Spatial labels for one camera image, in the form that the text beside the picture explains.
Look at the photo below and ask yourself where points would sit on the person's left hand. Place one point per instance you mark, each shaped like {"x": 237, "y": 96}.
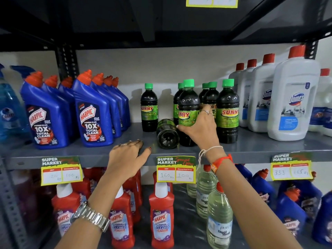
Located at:
{"x": 124, "y": 160}

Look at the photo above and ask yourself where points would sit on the person's right hand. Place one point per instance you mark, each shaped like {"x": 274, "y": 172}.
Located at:
{"x": 203, "y": 132}

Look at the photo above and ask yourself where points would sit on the person's right thumb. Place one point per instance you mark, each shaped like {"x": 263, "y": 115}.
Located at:
{"x": 184, "y": 128}

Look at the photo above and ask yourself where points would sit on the person's left thumb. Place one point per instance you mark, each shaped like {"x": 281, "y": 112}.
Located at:
{"x": 144, "y": 155}

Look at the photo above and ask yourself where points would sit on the dark cleaner bottle green cap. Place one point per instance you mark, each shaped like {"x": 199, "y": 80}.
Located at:
{"x": 188, "y": 101}

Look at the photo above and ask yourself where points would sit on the person's left forearm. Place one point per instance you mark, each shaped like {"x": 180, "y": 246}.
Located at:
{"x": 109, "y": 190}

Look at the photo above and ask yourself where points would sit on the person's right forearm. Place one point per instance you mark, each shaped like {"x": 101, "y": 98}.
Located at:
{"x": 246, "y": 204}

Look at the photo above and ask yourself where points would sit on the white thread wristband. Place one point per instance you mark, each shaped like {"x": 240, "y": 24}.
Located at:
{"x": 202, "y": 152}

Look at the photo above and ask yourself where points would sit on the yellow-edged price tag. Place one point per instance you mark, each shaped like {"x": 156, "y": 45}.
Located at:
{"x": 176, "y": 169}
{"x": 212, "y": 2}
{"x": 61, "y": 171}
{"x": 291, "y": 167}

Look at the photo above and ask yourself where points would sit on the row of dark green-capped bottles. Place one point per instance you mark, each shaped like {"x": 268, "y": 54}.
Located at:
{"x": 227, "y": 114}

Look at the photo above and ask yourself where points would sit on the clear liquid bottle red cap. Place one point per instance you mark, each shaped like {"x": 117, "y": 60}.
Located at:
{"x": 220, "y": 217}
{"x": 191, "y": 191}
{"x": 205, "y": 194}

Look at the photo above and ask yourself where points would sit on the group of red cleaner bottles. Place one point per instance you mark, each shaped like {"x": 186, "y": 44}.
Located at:
{"x": 162, "y": 217}

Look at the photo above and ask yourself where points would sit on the white bottle red cap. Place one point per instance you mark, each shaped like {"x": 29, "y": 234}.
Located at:
{"x": 235, "y": 75}
{"x": 260, "y": 101}
{"x": 293, "y": 106}
{"x": 245, "y": 95}

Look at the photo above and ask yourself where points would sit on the blue bottle orange cap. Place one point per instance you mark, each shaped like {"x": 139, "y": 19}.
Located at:
{"x": 324, "y": 220}
{"x": 310, "y": 197}
{"x": 245, "y": 172}
{"x": 290, "y": 215}
{"x": 263, "y": 189}

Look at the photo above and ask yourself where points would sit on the grey metal shelf board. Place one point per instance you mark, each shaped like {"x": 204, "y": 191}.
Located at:
{"x": 259, "y": 150}

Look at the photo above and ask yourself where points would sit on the silver metal wristwatch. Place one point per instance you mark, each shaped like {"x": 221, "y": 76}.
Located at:
{"x": 93, "y": 217}

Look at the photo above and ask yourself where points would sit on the dark grey shelf board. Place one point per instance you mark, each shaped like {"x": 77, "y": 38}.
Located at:
{"x": 186, "y": 225}

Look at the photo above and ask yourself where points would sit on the row of blue toilet-cleaner bottles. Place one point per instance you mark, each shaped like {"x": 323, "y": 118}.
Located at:
{"x": 46, "y": 114}

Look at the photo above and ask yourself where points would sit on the white bottle dark blue label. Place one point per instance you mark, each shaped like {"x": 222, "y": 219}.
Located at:
{"x": 317, "y": 114}
{"x": 328, "y": 127}

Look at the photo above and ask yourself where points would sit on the dark metal shelf board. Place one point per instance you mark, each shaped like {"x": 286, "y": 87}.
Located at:
{"x": 103, "y": 18}

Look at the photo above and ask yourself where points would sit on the clear blue spray bottle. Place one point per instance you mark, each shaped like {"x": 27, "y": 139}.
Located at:
{"x": 10, "y": 114}

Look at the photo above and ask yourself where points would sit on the black slotted upright post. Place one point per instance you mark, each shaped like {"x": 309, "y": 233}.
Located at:
{"x": 311, "y": 49}
{"x": 66, "y": 62}

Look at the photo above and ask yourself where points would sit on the grey slotted upright post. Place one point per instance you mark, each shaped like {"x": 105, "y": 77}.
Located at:
{"x": 10, "y": 204}

